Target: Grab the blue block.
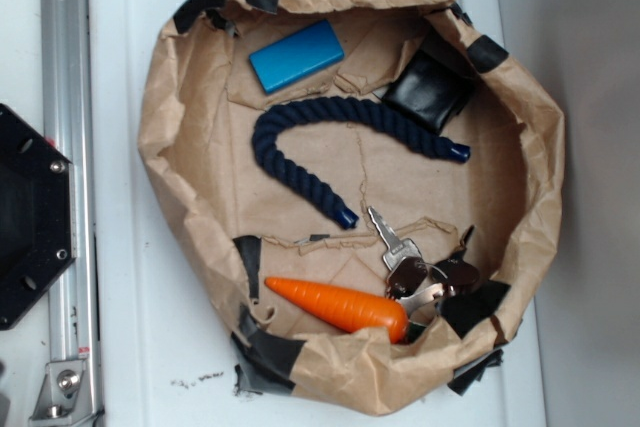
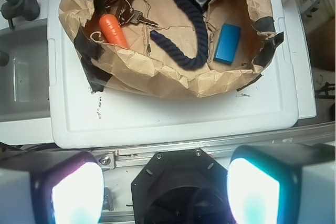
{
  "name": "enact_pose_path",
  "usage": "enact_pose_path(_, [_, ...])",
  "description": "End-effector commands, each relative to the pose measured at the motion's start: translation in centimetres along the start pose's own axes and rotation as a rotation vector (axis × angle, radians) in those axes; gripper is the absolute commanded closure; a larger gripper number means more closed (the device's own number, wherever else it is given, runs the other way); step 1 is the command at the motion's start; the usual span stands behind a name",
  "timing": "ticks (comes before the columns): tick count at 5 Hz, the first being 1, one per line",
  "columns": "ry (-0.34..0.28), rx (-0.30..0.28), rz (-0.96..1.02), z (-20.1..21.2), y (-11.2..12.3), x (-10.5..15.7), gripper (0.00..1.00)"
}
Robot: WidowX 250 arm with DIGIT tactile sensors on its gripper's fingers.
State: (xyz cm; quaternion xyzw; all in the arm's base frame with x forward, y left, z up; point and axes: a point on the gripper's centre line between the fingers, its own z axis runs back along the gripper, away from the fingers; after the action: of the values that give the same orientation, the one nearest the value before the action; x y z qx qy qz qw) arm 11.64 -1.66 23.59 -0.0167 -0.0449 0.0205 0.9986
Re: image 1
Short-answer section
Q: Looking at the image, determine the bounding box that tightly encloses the blue rectangular block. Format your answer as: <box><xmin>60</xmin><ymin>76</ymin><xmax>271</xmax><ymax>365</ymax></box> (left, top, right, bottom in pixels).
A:
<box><xmin>249</xmin><ymin>20</ymin><xmax>344</xmax><ymax>94</ymax></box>

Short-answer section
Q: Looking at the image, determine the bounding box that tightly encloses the brown paper lined bin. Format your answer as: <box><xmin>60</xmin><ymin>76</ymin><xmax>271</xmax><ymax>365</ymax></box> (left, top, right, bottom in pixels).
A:
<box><xmin>138</xmin><ymin>0</ymin><xmax>565</xmax><ymax>415</ymax></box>

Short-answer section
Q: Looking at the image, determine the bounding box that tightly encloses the orange plastic carrot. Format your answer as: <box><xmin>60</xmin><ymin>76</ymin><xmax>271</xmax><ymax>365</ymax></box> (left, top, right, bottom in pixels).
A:
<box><xmin>264</xmin><ymin>277</ymin><xmax>409</xmax><ymax>343</ymax></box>

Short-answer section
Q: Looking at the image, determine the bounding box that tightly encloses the silver key bunch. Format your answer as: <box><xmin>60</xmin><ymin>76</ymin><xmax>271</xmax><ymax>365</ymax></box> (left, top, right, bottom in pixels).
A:
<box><xmin>367</xmin><ymin>206</ymin><xmax>480</xmax><ymax>317</ymax></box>

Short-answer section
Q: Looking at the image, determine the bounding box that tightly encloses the black leather wallet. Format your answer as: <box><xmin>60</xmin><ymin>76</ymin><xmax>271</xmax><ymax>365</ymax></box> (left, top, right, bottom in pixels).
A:
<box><xmin>382</xmin><ymin>51</ymin><xmax>474</xmax><ymax>135</ymax></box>

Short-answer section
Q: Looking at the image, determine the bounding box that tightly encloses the dark navy twisted rope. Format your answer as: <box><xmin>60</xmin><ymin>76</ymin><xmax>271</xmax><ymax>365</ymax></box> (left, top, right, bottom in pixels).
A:
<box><xmin>251</xmin><ymin>97</ymin><xmax>472</xmax><ymax>230</ymax></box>

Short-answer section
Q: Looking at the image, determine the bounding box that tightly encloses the aluminium extrusion rail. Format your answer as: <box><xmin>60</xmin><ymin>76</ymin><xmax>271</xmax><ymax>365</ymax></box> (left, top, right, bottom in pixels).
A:
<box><xmin>41</xmin><ymin>0</ymin><xmax>104</xmax><ymax>426</ymax></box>

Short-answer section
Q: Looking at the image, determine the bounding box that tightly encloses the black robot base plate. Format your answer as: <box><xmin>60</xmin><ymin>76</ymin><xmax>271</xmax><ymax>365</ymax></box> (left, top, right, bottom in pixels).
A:
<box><xmin>0</xmin><ymin>104</ymin><xmax>74</xmax><ymax>331</ymax></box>

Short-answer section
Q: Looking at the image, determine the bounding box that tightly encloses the metal corner bracket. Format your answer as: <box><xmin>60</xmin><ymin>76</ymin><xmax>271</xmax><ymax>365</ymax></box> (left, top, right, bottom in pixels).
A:
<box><xmin>28</xmin><ymin>359</ymin><xmax>92</xmax><ymax>426</ymax></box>

